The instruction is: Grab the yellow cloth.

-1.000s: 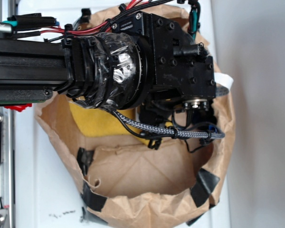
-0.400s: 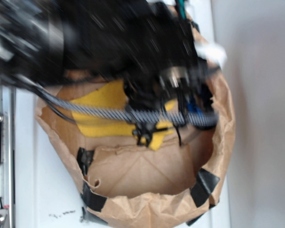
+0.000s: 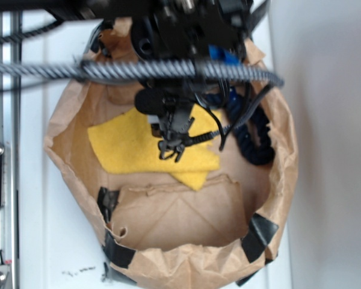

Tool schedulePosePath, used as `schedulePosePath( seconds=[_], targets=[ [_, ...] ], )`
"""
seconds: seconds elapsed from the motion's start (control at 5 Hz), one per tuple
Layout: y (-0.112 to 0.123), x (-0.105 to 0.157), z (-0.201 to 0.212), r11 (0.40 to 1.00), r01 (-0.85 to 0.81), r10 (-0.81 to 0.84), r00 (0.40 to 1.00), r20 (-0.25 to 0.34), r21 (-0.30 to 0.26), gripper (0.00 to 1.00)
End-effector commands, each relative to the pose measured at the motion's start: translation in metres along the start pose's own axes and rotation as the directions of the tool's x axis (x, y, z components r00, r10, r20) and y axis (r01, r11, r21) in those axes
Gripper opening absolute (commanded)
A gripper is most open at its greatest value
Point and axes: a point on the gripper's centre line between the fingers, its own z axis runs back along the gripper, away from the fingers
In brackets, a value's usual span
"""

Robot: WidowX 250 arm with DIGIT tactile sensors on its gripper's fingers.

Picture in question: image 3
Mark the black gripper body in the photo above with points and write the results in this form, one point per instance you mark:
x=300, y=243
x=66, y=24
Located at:
x=196, y=30

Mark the yellow cloth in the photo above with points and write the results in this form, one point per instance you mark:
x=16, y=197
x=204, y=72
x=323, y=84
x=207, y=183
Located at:
x=125, y=145

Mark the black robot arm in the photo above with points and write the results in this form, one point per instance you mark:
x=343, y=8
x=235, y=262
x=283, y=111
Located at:
x=170, y=75

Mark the black foam microphone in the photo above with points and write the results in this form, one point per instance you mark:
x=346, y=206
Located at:
x=150, y=101

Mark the brown paper bag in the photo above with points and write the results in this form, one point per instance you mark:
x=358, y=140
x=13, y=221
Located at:
x=219, y=224

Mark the aluminium frame rail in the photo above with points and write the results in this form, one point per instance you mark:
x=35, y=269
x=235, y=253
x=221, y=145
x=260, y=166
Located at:
x=9, y=125

